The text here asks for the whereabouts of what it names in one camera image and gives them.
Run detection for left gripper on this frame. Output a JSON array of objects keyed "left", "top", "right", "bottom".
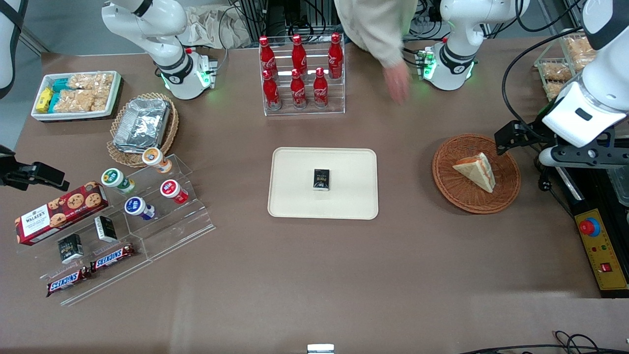
[{"left": 495, "top": 120, "right": 559, "bottom": 156}]

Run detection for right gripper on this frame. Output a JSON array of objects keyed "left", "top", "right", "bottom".
[{"left": 0, "top": 145, "right": 70, "bottom": 192}]

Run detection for triangular sandwich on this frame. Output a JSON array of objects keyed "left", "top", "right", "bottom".
[{"left": 452, "top": 152, "right": 496, "bottom": 193}]

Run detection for cream sleeved forearm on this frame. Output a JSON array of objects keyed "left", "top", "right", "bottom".
[{"left": 334, "top": 0, "right": 419, "bottom": 69}]

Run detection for white rectangular snack tray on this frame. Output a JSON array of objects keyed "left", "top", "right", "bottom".
[{"left": 31, "top": 71, "right": 122, "bottom": 121}]

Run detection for brown round wicker basket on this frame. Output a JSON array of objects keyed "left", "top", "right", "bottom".
[{"left": 432, "top": 134, "right": 521, "bottom": 214}]

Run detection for light woven wicker basket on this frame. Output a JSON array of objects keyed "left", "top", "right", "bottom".
[{"left": 107, "top": 92, "right": 179, "bottom": 168}]

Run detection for cream plastic tray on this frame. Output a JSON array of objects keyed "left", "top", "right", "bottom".
[{"left": 267, "top": 147, "right": 379, "bottom": 220}]

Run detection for person's hand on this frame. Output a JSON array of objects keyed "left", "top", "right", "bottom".
[{"left": 383, "top": 64, "right": 411, "bottom": 105}]

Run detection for red Walkers cookie box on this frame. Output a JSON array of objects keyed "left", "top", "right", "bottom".
[{"left": 15, "top": 181, "right": 110, "bottom": 245}]

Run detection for green lid cup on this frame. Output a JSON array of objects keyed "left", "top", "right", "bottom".
[{"left": 101, "top": 168, "right": 136, "bottom": 194}]

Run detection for rice cracker bag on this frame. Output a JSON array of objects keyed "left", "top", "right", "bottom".
[
  {"left": 53, "top": 90, "right": 97, "bottom": 113},
  {"left": 68, "top": 73, "right": 114, "bottom": 92}
]

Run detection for blue lid cup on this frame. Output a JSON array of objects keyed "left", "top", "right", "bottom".
[{"left": 124, "top": 197, "right": 156, "bottom": 221}]

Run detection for Snickers bar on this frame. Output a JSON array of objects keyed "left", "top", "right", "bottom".
[
  {"left": 90, "top": 243, "right": 136, "bottom": 272},
  {"left": 46, "top": 266, "right": 92, "bottom": 297}
]

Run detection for black countertop appliance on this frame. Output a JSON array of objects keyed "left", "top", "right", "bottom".
[{"left": 553, "top": 165, "right": 629, "bottom": 217}]

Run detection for orange lid cup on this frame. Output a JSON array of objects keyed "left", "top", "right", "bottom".
[{"left": 142, "top": 147, "right": 173, "bottom": 174}]

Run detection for stack of foil containers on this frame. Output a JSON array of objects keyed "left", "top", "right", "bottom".
[{"left": 113, "top": 98, "right": 171, "bottom": 154}]

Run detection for clear glass container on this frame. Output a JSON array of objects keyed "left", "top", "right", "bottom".
[{"left": 608, "top": 166, "right": 629, "bottom": 207}]

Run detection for red lid cup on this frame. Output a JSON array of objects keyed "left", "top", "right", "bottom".
[{"left": 160, "top": 179, "right": 189, "bottom": 205}]

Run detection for clear acrylic stepped display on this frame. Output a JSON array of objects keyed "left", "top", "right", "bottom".
[{"left": 17, "top": 153, "right": 216, "bottom": 306}]

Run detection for yellow emergency stop box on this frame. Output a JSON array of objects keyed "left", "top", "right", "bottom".
[{"left": 572, "top": 206, "right": 629, "bottom": 299}]

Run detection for clear acrylic bottle rack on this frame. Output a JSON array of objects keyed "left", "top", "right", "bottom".
[{"left": 259, "top": 33, "right": 346, "bottom": 117}]

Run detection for red cola bottle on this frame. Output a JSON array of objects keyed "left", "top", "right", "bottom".
[
  {"left": 262, "top": 69, "right": 282, "bottom": 110},
  {"left": 328, "top": 33, "right": 343, "bottom": 80},
  {"left": 259, "top": 36, "right": 278, "bottom": 79},
  {"left": 313, "top": 67, "right": 329, "bottom": 108},
  {"left": 292, "top": 34, "right": 308, "bottom": 74},
  {"left": 290, "top": 69, "right": 308, "bottom": 109}
]

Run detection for crumpled plastic bag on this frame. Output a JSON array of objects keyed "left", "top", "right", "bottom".
[{"left": 181, "top": 5, "right": 252, "bottom": 50}]

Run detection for black equipment rack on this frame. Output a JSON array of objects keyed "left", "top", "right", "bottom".
[{"left": 231, "top": 0, "right": 340, "bottom": 47}]

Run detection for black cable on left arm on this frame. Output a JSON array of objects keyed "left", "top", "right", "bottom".
[{"left": 501, "top": 27, "right": 585, "bottom": 143}]

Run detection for black power cable with plug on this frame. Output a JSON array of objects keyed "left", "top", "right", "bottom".
[{"left": 537, "top": 157, "right": 574, "bottom": 218}]

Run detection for wire basket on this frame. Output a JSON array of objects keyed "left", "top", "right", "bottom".
[{"left": 535, "top": 29, "right": 598, "bottom": 101}]

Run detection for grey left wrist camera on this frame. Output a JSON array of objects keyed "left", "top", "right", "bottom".
[{"left": 538, "top": 145, "right": 629, "bottom": 168}]

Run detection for black cables behind table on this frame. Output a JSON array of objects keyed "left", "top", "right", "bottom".
[{"left": 403, "top": 0, "right": 445, "bottom": 41}]

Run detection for black floor cable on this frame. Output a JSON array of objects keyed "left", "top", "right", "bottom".
[{"left": 457, "top": 330, "right": 629, "bottom": 354}]

